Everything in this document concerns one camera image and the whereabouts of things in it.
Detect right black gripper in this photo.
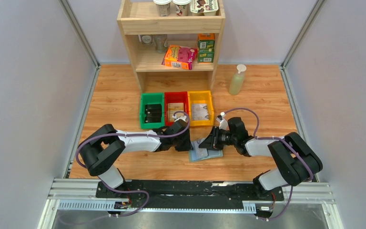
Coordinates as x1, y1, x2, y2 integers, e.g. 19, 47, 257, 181
198, 126, 237, 151

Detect grey-green card holder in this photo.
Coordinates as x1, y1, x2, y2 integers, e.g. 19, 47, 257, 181
189, 138, 224, 162

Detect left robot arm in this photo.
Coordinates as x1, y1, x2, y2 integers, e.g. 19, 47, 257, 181
75, 119, 193, 198

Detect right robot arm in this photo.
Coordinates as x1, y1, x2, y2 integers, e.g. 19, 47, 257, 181
199, 117, 323, 200

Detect tan cards in red bin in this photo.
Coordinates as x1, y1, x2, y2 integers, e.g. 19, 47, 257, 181
166, 103, 184, 122

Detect white card in yellow bin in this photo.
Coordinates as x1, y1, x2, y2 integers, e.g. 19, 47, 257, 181
191, 103, 208, 112

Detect black cards in green bin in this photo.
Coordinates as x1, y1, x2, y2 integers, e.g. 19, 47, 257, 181
144, 104, 163, 123

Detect red plastic bin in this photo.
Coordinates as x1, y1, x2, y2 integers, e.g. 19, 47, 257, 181
164, 92, 189, 126

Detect yellow plastic bin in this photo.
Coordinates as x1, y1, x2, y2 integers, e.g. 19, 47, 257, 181
187, 91, 214, 126

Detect green plastic bin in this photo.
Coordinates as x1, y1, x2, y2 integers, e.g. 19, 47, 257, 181
139, 93, 165, 129

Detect green soap bottle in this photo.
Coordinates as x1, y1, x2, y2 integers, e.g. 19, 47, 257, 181
228, 64, 247, 95

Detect orange pink snack box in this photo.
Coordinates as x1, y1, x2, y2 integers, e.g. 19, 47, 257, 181
162, 45, 198, 70

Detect wooden shelf unit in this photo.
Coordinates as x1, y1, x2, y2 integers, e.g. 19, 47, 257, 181
117, 0, 226, 92

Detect clear glass on shelf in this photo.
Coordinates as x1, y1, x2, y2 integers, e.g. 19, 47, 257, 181
153, 34, 168, 53

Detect green orange carton box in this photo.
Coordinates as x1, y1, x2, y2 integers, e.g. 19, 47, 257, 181
197, 33, 215, 63

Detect glass jar on shelf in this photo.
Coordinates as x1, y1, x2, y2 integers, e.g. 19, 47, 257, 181
139, 34, 153, 47

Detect middle yogurt cup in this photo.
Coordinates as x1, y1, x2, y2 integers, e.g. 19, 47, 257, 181
172, 0, 191, 17

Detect yogurt cup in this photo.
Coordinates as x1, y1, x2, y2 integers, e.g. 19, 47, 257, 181
172, 0, 191, 17
153, 0, 172, 17

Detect chocolate pudding pack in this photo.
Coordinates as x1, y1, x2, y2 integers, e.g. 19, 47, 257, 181
190, 0, 219, 16

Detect left yogurt cup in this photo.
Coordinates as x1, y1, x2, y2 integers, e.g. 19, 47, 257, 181
153, 0, 172, 17

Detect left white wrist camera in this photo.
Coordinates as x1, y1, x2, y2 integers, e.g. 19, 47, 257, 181
174, 115, 190, 124

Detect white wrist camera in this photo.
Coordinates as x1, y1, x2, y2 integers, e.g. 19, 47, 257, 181
174, 115, 190, 124
216, 112, 228, 130

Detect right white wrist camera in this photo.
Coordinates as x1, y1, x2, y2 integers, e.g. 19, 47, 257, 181
216, 112, 228, 130

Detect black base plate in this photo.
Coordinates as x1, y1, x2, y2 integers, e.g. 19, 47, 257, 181
95, 180, 284, 209

